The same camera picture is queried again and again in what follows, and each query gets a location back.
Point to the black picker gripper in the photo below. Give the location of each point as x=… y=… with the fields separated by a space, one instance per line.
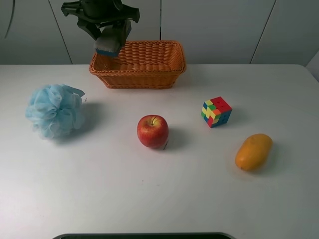
x=90 y=12

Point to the red apple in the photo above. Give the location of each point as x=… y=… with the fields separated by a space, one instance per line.
x=152 y=131

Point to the colourful puzzle cube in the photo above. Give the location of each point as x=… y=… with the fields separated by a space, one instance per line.
x=216 y=112

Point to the light blue bath loofah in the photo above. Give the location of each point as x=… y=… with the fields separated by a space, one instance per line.
x=55 y=110

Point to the orange woven wicker basket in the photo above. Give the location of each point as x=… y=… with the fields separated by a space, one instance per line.
x=141 y=65

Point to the grey felt board eraser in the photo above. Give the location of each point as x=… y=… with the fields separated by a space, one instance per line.
x=111 y=41

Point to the yellow orange mango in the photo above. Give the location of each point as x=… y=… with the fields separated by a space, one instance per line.
x=253 y=152

